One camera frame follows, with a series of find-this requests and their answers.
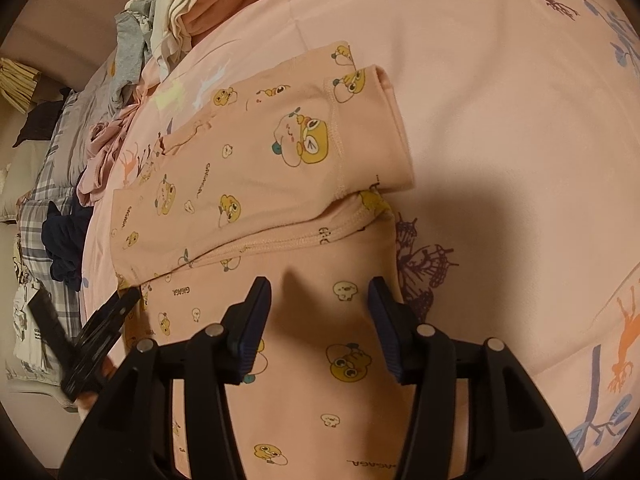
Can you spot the pink curtain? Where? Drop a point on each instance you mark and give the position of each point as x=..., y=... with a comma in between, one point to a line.
x=75, y=10

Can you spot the crumpled pink garment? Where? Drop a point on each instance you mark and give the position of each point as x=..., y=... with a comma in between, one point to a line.
x=105, y=150

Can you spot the white printed garment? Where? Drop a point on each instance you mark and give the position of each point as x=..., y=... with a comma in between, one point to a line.
x=27, y=335

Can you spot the beige pillow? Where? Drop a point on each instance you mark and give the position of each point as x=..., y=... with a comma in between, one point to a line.
x=20, y=170

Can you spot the pink printed blanket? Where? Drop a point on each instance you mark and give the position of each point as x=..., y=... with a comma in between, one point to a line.
x=500, y=110

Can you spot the plaid quilt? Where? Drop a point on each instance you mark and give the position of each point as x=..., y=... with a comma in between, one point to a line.
x=45, y=195

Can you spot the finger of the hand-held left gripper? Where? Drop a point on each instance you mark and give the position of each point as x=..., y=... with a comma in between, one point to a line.
x=45, y=320
x=110, y=312

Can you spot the grey garment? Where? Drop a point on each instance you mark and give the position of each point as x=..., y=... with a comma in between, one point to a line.
x=132, y=35

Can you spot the dark brown cloth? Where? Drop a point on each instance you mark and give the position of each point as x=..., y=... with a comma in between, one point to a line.
x=40, y=122

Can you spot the navy garment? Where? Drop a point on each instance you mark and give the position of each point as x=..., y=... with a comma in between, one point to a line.
x=65, y=240

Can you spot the orange printed shirt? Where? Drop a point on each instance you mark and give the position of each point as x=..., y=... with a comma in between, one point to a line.
x=280, y=160

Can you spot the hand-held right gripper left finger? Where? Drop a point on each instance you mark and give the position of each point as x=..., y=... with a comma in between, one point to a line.
x=250, y=340

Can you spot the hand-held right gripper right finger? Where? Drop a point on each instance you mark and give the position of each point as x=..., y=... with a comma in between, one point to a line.
x=387, y=340

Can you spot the yellow striped curtain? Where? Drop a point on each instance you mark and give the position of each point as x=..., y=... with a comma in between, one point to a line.
x=17, y=82

